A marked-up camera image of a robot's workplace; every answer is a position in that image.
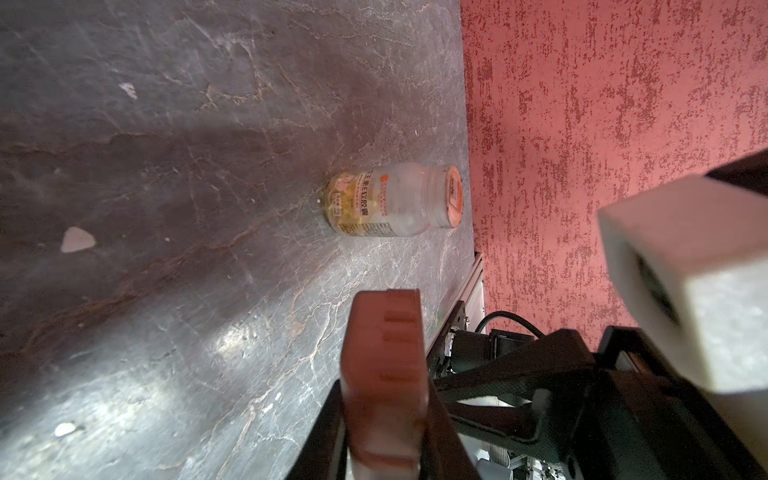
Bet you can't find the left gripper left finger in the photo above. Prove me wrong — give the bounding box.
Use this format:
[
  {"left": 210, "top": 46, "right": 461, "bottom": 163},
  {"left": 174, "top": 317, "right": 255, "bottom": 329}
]
[{"left": 285, "top": 380, "right": 348, "bottom": 480}]

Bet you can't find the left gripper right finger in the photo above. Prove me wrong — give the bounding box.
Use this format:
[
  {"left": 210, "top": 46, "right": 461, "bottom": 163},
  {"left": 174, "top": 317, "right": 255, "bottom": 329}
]
[{"left": 419, "top": 383, "right": 480, "bottom": 480}]

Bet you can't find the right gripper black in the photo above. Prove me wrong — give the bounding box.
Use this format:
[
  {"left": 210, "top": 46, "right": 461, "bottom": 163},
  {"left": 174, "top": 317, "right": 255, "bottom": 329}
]
[{"left": 434, "top": 327, "right": 767, "bottom": 479}]

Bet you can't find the amber pill bottle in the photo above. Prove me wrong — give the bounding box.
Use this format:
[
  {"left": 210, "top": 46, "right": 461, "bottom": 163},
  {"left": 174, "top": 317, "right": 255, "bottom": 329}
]
[{"left": 323, "top": 163, "right": 463, "bottom": 238}]

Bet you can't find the aluminium frame rail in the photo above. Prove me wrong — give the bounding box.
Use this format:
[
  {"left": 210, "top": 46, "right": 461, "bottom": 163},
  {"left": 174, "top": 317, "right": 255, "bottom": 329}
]
[{"left": 427, "top": 253, "right": 486, "bottom": 364}]

